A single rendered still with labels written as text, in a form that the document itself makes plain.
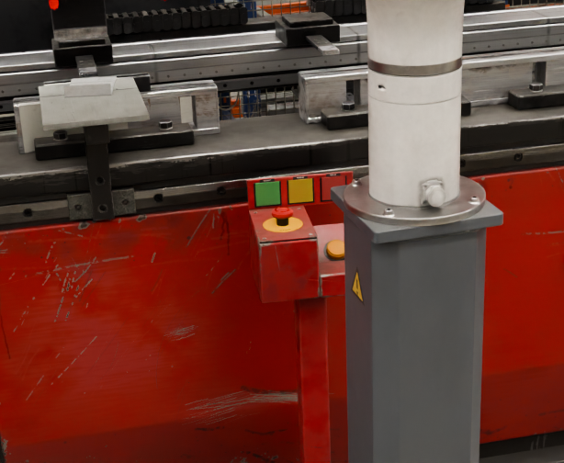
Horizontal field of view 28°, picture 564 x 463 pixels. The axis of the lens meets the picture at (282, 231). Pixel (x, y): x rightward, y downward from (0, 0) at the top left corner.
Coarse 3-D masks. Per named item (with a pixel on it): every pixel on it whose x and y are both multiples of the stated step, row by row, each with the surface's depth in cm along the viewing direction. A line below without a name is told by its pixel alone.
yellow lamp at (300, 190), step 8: (288, 184) 213; (296, 184) 214; (304, 184) 214; (288, 192) 214; (296, 192) 214; (304, 192) 214; (312, 192) 215; (296, 200) 215; (304, 200) 215; (312, 200) 215
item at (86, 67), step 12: (60, 48) 237; (72, 48) 237; (84, 48) 237; (96, 48) 238; (108, 48) 238; (60, 60) 237; (72, 60) 237; (84, 60) 234; (96, 60) 238; (108, 60) 239; (84, 72) 225; (96, 72) 224
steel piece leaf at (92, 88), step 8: (64, 88) 209; (72, 88) 209; (80, 88) 209; (88, 88) 209; (96, 88) 209; (104, 88) 209; (112, 88) 213; (64, 96) 209; (72, 96) 209; (80, 96) 209
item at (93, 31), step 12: (60, 0) 214; (72, 0) 214; (84, 0) 214; (96, 0) 215; (60, 12) 214; (72, 12) 215; (84, 12) 215; (96, 12) 216; (60, 24) 215; (72, 24) 216; (84, 24) 216; (96, 24) 217; (60, 36) 217; (72, 36) 217; (84, 36) 218; (96, 36) 218
